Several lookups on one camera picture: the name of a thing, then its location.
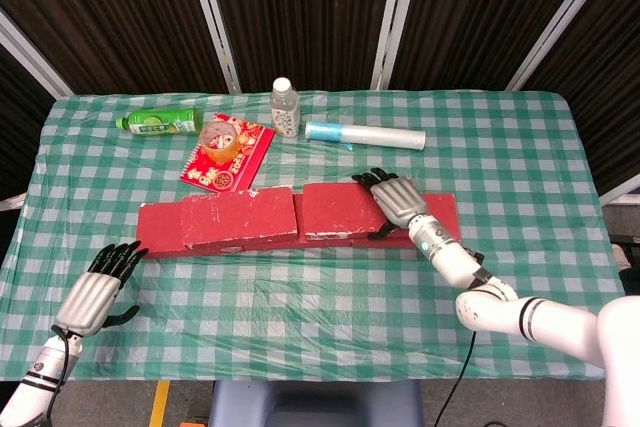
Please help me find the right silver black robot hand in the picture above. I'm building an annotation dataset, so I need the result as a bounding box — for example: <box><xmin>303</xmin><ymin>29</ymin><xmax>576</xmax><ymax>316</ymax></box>
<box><xmin>351</xmin><ymin>167</ymin><xmax>430</xmax><ymax>241</ymax></box>

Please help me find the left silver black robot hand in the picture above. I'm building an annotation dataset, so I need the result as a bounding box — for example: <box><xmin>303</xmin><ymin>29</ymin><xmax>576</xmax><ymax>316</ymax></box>
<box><xmin>53</xmin><ymin>240</ymin><xmax>150</xmax><ymax>338</ymax></box>

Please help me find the red brick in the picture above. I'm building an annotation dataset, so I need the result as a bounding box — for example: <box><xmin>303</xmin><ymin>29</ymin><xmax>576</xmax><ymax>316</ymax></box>
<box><xmin>179</xmin><ymin>185</ymin><xmax>299</xmax><ymax>250</ymax></box>
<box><xmin>137</xmin><ymin>201</ymin><xmax>246</xmax><ymax>261</ymax></box>
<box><xmin>243</xmin><ymin>189</ymin><xmax>354</xmax><ymax>252</ymax></box>
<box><xmin>351</xmin><ymin>191</ymin><xmax>463</xmax><ymax>250</ymax></box>
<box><xmin>295</xmin><ymin>180</ymin><xmax>396</xmax><ymax>243</ymax></box>

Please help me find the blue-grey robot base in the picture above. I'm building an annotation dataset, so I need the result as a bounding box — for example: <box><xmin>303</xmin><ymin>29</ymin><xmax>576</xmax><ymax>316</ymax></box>
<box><xmin>207</xmin><ymin>379</ymin><xmax>424</xmax><ymax>427</ymax></box>

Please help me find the white plastic bag roll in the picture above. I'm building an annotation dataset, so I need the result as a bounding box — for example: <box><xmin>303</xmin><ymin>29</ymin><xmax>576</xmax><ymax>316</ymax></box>
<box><xmin>304</xmin><ymin>120</ymin><xmax>427</xmax><ymax>152</ymax></box>

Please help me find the yellow floor tape strip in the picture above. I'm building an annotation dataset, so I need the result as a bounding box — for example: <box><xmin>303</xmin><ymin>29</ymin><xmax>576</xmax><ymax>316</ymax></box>
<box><xmin>148</xmin><ymin>380</ymin><xmax>171</xmax><ymax>427</ymax></box>

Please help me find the clear bottle with white cap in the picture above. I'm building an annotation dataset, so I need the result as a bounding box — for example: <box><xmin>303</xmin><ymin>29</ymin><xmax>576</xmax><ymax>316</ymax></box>
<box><xmin>269</xmin><ymin>77</ymin><xmax>302</xmax><ymax>139</ymax></box>

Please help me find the red patterned packet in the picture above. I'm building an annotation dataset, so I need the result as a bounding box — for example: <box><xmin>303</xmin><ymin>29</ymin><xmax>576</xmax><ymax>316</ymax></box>
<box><xmin>178</xmin><ymin>112</ymin><xmax>277</xmax><ymax>194</ymax></box>

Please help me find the green white checkered tablecloth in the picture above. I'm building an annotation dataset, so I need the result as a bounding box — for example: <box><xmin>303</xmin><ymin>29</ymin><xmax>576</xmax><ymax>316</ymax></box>
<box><xmin>0</xmin><ymin>89</ymin><xmax>640</xmax><ymax>382</ymax></box>

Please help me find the clear packing tape roll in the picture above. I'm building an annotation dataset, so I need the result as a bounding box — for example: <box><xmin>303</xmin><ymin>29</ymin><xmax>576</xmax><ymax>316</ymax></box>
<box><xmin>199</xmin><ymin>120</ymin><xmax>243</xmax><ymax>163</ymax></box>

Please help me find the green drink bottle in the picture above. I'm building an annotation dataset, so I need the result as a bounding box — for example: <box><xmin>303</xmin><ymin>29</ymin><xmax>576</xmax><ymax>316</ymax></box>
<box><xmin>115</xmin><ymin>107</ymin><xmax>205</xmax><ymax>137</ymax></box>

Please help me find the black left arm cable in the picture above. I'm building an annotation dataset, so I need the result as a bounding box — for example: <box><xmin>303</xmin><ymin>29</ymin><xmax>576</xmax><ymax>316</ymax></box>
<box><xmin>49</xmin><ymin>324</ymin><xmax>72</xmax><ymax>401</ymax></box>

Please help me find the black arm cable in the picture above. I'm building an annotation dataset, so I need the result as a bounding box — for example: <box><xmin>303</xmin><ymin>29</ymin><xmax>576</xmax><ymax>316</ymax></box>
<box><xmin>432</xmin><ymin>330</ymin><xmax>476</xmax><ymax>427</ymax></box>
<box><xmin>49</xmin><ymin>324</ymin><xmax>72</xmax><ymax>401</ymax></box>

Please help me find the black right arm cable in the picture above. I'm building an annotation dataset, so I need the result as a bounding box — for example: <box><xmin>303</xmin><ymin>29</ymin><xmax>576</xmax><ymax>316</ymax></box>
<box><xmin>432</xmin><ymin>330</ymin><xmax>476</xmax><ymax>427</ymax></box>

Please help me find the dark partition panel white frame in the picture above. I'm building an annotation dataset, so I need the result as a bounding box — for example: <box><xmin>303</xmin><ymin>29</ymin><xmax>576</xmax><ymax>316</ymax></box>
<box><xmin>504</xmin><ymin>0</ymin><xmax>640</xmax><ymax>206</ymax></box>
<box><xmin>372</xmin><ymin>0</ymin><xmax>626</xmax><ymax>93</ymax></box>
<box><xmin>0</xmin><ymin>0</ymin><xmax>242</xmax><ymax>97</ymax></box>
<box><xmin>182</xmin><ymin>0</ymin><xmax>424</xmax><ymax>94</ymax></box>
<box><xmin>0</xmin><ymin>9</ymin><xmax>74</xmax><ymax>203</ymax></box>

